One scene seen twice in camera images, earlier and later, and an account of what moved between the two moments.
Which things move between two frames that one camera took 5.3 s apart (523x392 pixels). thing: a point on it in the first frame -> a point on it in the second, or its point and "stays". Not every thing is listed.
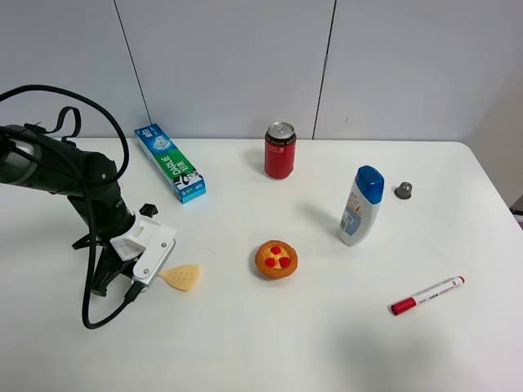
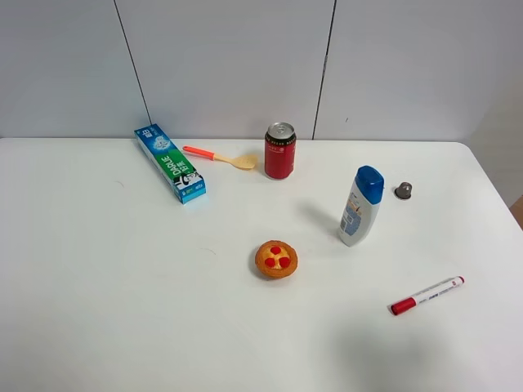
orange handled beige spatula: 183,277 -> 243,162
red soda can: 279,150 stays
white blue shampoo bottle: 362,206 stays
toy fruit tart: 276,259 stays
